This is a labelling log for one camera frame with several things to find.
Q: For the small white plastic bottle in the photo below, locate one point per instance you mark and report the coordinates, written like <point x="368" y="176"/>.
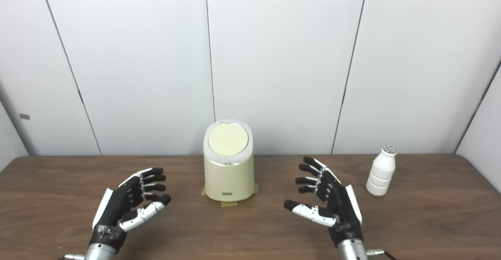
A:
<point x="381" y="172"/>

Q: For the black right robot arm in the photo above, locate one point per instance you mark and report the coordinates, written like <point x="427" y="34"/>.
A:
<point x="352" y="251"/>

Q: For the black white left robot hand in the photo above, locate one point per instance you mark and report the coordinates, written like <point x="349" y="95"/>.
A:
<point x="117" y="205"/>

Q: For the round cream bin lid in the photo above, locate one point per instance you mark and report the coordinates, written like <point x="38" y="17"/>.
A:
<point x="228" y="139"/>

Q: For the cream-colored bin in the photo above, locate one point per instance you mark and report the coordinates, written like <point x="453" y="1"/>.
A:
<point x="229" y="179"/>

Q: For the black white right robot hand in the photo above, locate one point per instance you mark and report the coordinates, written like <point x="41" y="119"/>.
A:
<point x="340" y="209"/>

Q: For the small gray wall sticker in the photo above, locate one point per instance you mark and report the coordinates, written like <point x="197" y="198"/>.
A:
<point x="24" y="116"/>

